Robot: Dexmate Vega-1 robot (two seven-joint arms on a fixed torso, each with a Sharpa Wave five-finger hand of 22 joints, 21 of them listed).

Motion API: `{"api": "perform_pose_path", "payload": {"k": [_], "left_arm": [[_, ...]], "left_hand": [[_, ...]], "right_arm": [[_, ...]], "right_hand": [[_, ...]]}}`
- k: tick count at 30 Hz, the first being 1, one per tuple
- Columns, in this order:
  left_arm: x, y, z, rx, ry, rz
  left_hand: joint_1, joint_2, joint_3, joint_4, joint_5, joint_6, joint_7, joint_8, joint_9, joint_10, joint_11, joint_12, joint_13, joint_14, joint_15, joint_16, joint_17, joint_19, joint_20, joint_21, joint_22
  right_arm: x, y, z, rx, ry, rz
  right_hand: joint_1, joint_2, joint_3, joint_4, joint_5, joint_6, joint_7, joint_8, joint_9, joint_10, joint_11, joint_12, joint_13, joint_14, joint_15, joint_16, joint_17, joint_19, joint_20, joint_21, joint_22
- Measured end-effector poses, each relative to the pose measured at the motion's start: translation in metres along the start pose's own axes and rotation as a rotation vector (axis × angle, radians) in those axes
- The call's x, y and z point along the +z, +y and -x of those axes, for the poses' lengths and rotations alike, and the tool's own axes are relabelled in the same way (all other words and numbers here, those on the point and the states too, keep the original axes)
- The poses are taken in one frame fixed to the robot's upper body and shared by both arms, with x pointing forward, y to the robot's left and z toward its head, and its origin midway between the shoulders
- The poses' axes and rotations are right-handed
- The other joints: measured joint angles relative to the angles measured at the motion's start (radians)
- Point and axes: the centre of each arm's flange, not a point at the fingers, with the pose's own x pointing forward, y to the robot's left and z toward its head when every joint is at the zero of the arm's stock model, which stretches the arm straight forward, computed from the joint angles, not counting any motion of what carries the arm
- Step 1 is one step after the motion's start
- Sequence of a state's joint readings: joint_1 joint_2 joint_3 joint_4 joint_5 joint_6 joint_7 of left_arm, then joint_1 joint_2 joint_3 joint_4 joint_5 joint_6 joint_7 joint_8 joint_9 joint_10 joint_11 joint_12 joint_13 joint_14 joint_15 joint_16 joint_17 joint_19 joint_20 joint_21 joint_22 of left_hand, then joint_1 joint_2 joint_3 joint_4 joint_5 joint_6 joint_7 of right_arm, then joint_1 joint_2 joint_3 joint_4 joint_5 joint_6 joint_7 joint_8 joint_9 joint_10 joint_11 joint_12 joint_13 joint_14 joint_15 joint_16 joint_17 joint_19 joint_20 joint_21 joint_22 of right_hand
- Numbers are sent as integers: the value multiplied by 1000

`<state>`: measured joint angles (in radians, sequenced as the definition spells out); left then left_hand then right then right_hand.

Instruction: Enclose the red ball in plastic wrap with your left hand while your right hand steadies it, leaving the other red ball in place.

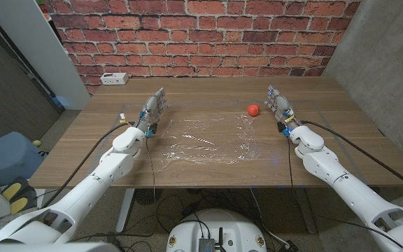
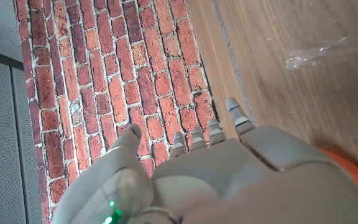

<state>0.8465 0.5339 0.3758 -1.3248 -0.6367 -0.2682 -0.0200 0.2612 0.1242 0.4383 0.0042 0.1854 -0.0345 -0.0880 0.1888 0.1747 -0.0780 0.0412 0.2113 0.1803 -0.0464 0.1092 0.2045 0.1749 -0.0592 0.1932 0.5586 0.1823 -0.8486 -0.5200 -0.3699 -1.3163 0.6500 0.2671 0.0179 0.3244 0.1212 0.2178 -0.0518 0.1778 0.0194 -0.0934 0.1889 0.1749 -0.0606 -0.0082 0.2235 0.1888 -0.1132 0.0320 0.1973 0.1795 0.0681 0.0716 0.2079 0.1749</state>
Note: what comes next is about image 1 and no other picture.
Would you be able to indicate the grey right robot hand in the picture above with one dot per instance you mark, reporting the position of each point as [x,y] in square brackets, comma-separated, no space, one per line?
[282,105]

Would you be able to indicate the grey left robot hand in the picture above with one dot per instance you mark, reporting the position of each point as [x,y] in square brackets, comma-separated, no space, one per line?
[152,111]

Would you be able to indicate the clear plastic wrap sheet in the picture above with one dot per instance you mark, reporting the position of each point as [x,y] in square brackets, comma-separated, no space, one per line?
[212,140]

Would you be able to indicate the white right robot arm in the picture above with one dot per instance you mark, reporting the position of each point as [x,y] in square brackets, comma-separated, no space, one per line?
[348,189]

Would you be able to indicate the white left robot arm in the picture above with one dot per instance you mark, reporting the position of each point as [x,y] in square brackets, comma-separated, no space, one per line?
[82,196]

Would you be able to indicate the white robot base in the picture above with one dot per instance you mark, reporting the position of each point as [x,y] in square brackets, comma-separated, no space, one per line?
[219,224]

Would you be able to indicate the red ball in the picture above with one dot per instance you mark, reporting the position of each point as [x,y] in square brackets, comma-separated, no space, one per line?
[253,110]

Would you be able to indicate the small yellow-green ball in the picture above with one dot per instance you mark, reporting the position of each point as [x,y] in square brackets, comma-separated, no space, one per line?
[37,143]

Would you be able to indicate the white power strip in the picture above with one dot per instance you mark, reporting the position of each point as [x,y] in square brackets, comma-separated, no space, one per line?
[114,78]

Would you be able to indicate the round black floor fan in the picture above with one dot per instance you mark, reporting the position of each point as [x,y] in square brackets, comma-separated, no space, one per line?
[148,196]

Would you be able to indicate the white table leg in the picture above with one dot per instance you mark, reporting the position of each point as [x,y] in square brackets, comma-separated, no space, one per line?
[124,210]

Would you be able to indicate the grey table leg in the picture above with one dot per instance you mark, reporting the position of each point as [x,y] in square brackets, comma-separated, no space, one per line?
[306,210]

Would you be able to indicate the white board panel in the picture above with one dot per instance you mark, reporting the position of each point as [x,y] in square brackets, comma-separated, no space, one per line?
[40,45]

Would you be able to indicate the grey box with antenna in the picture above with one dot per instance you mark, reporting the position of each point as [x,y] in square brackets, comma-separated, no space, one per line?
[206,245]

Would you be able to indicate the blue plastic bin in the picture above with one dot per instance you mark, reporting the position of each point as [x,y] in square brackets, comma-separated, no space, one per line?
[5,157]

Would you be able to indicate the black and yellow pad item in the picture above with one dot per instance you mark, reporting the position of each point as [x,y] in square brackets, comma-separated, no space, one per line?
[17,196]

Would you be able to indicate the printed brick wall backdrop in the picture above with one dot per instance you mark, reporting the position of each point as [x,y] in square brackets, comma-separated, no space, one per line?
[201,35]

